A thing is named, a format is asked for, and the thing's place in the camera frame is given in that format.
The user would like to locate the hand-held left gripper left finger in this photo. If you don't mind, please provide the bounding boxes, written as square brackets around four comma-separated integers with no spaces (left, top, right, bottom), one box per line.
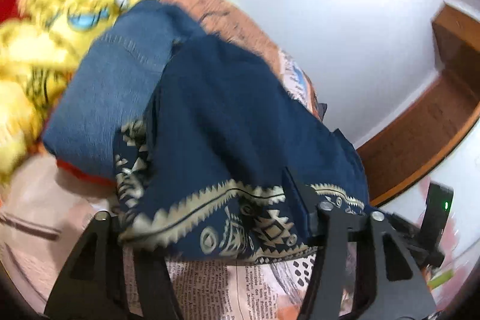
[44,211,185,320]

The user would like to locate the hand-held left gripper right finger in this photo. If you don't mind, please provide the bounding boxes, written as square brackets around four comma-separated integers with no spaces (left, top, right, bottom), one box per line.
[283,168,439,320]

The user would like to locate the yellow printed cloth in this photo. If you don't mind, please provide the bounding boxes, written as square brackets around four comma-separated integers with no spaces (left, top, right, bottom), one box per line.
[0,0,163,186]

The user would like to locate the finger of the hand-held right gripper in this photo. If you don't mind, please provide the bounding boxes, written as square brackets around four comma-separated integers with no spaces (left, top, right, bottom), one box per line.
[390,214,446,269]

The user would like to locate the printed bedsheet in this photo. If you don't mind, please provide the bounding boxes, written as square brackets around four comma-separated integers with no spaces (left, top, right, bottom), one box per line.
[0,0,433,320]

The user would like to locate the light green object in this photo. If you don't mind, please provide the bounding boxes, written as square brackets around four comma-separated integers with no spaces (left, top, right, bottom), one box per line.
[427,268,457,291]

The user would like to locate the wooden door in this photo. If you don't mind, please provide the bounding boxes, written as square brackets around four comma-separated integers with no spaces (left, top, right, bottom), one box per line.
[430,1,480,81]

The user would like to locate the navy patterned garment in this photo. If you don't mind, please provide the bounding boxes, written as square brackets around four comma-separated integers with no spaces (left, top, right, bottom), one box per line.
[112,35,380,265]

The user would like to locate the blue jeans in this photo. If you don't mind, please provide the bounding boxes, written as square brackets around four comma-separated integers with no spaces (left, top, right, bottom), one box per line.
[41,0,206,183]

